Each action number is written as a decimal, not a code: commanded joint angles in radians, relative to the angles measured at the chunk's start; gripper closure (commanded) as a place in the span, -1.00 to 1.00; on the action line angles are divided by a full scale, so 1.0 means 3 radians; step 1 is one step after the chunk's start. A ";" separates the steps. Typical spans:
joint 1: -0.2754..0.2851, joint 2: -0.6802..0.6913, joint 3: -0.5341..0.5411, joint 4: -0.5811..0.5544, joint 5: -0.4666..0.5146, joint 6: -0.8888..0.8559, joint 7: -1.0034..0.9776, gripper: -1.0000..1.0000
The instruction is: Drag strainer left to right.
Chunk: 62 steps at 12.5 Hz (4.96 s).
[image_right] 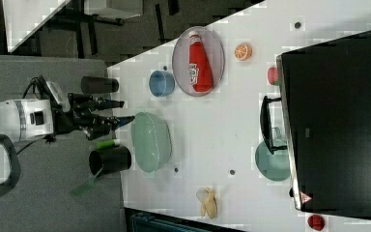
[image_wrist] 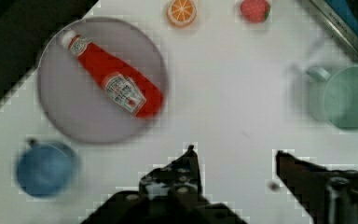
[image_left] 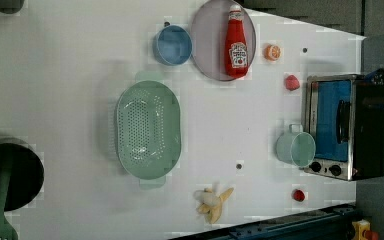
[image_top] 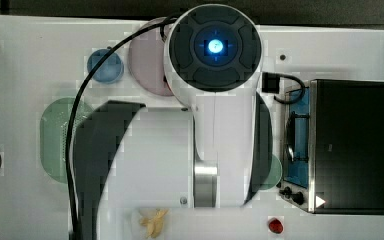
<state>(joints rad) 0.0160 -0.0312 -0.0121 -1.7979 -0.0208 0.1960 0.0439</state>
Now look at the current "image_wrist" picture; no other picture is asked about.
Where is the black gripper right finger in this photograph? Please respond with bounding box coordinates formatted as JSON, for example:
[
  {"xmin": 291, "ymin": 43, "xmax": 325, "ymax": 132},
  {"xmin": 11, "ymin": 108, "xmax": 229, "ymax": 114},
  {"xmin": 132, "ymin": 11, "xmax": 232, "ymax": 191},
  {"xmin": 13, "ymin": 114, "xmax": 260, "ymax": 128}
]
[{"xmin": 275, "ymin": 150, "xmax": 358, "ymax": 224}]

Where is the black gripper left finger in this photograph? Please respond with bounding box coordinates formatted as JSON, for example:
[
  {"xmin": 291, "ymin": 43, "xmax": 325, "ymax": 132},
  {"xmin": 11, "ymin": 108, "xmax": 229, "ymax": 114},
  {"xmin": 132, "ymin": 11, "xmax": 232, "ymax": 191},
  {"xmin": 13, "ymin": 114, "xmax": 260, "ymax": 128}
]
[{"xmin": 80, "ymin": 145, "xmax": 246, "ymax": 224}]

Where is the mint green mug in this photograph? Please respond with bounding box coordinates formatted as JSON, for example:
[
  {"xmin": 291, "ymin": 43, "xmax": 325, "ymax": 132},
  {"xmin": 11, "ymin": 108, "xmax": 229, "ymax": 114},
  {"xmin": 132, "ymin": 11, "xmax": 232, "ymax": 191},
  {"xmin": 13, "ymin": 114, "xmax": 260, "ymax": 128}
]
[{"xmin": 306, "ymin": 64, "xmax": 358, "ymax": 130}]

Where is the red ketchup bottle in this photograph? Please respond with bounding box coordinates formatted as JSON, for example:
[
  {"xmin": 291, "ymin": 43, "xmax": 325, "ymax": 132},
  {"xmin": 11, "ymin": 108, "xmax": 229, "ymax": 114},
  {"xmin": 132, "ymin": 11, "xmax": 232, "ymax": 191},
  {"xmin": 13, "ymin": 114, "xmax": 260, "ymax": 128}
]
[{"xmin": 61, "ymin": 30, "xmax": 163, "ymax": 119}]

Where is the blue cup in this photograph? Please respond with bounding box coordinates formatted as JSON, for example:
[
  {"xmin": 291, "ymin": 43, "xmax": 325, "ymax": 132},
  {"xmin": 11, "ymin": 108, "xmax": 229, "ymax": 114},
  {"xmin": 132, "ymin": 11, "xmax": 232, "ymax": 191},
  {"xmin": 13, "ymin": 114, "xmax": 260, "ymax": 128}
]
[{"xmin": 15, "ymin": 139, "xmax": 79, "ymax": 198}]

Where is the grey round plate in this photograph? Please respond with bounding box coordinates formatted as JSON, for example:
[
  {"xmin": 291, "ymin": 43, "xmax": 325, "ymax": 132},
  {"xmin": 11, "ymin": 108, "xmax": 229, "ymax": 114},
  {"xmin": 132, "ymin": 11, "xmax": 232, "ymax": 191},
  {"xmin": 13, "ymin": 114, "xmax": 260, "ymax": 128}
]
[{"xmin": 37, "ymin": 18, "xmax": 168, "ymax": 144}]

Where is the black toaster oven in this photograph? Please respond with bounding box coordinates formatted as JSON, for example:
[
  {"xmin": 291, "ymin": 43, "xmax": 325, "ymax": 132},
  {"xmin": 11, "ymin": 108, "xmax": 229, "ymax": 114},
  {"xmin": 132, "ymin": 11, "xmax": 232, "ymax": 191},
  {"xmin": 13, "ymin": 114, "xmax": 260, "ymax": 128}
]
[{"xmin": 298, "ymin": 0, "xmax": 358, "ymax": 56}]

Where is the orange slice toy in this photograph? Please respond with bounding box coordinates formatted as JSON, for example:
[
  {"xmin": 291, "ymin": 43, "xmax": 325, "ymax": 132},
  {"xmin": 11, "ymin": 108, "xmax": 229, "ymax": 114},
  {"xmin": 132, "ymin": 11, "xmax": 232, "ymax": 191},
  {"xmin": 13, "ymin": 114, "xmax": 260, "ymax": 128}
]
[{"xmin": 166, "ymin": 0, "xmax": 198, "ymax": 28}]

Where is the red strawberry toy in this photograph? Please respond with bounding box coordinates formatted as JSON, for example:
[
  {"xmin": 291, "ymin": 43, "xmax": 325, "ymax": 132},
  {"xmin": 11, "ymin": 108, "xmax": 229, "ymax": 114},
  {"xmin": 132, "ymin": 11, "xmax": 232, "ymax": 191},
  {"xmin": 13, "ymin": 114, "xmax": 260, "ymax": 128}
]
[{"xmin": 241, "ymin": 0, "xmax": 271, "ymax": 23}]

